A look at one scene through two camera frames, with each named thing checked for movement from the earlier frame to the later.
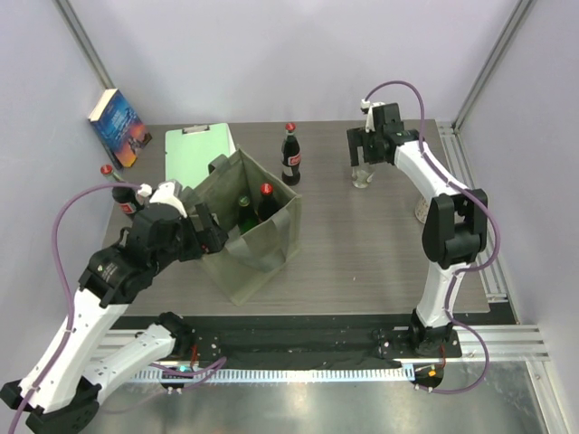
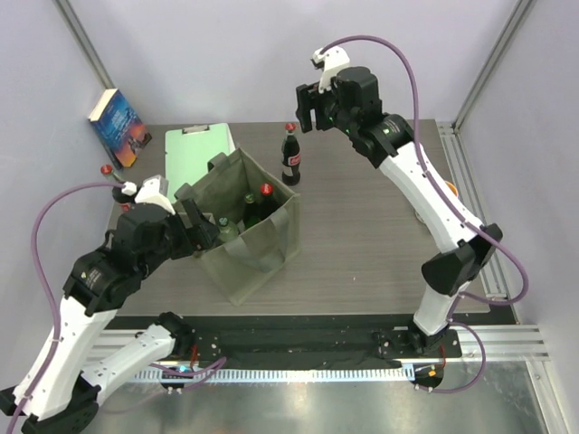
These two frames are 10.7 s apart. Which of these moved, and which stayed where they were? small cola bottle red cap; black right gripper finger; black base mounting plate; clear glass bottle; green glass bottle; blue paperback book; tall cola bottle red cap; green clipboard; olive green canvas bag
Moved: clear glass bottle; black right gripper finger; green glass bottle
Stayed: blue paperback book; black base mounting plate; tall cola bottle red cap; small cola bottle red cap; olive green canvas bag; green clipboard
